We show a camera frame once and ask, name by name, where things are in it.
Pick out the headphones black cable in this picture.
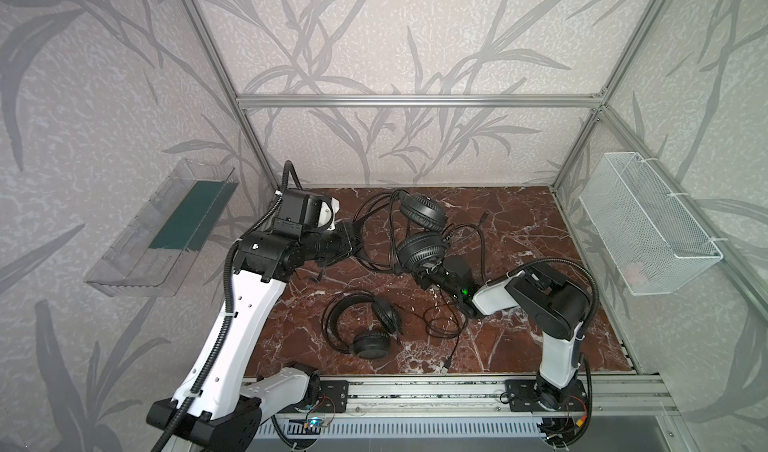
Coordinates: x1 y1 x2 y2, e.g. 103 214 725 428
395 295 475 374
353 189 490 291

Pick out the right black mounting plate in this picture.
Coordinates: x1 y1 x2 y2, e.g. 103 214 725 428
503 378 588 413

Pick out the black mounting plate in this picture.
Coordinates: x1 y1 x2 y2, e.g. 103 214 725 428
503 378 588 413
295 379 350 413

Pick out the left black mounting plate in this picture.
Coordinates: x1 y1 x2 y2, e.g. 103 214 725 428
295 379 350 413

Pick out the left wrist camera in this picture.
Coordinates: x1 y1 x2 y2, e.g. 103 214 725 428
273 189 340 239

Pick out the aluminium frame crossbar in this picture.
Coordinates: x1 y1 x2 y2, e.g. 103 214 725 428
236 94 602 109

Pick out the clear plastic wall bin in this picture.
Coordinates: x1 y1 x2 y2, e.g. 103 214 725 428
84 159 239 298

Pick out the white wire mesh basket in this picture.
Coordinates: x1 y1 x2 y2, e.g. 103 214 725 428
579 152 723 296

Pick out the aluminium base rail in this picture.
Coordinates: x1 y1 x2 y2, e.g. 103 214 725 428
173 375 682 420

